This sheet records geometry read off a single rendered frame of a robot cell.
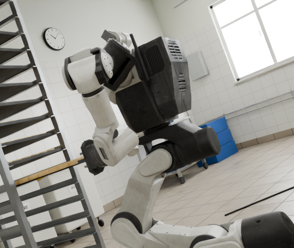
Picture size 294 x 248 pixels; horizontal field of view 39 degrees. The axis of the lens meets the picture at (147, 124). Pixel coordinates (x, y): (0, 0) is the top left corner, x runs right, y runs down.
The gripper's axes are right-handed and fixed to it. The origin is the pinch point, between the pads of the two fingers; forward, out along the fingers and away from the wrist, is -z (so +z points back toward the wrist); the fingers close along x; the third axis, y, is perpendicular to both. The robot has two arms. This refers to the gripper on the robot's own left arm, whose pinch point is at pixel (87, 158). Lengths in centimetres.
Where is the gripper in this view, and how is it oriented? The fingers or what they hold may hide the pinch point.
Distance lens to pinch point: 148.9
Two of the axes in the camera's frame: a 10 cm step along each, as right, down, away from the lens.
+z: 5.4, -2.1, -8.2
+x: -3.4, -9.4, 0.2
